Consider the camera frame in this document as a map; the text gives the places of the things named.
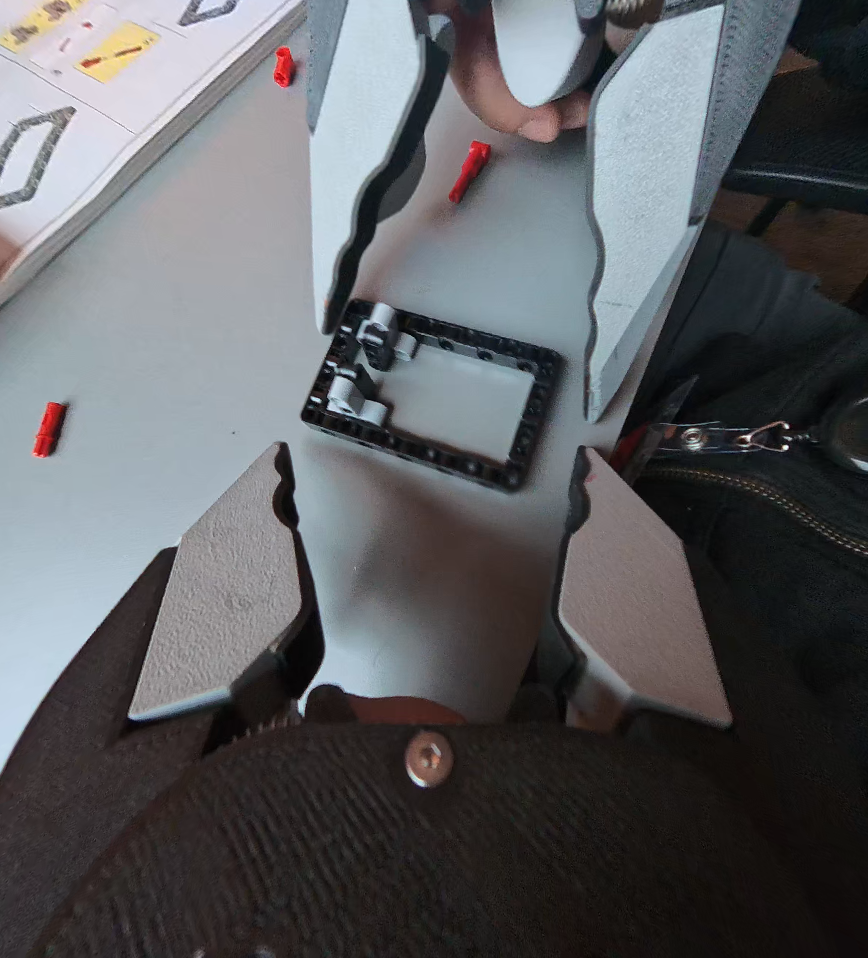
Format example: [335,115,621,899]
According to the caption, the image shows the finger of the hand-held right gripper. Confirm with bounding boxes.
[305,0,451,335]
[584,0,802,424]

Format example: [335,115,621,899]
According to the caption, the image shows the person's right hand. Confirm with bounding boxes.
[449,41,594,145]

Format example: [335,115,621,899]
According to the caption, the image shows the dark trousers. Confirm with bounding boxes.
[629,225,868,420]

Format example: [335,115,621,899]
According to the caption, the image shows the black zip jacket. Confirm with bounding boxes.
[629,314,868,929]

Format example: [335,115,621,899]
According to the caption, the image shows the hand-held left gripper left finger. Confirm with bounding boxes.
[127,440,326,723]

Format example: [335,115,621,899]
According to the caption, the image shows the black office chair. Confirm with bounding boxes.
[722,75,868,315]

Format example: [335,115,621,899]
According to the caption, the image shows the black lego frame assembly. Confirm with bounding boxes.
[301,298,564,493]

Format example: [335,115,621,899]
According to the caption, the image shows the lego instruction booklet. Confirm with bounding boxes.
[0,0,308,323]

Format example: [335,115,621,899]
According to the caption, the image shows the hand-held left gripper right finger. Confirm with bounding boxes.
[551,446,734,730]

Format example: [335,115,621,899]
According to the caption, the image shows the person's right forearm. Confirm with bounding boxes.
[778,0,868,83]

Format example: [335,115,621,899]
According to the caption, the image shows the long red lego axle pin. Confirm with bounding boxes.
[447,140,492,205]

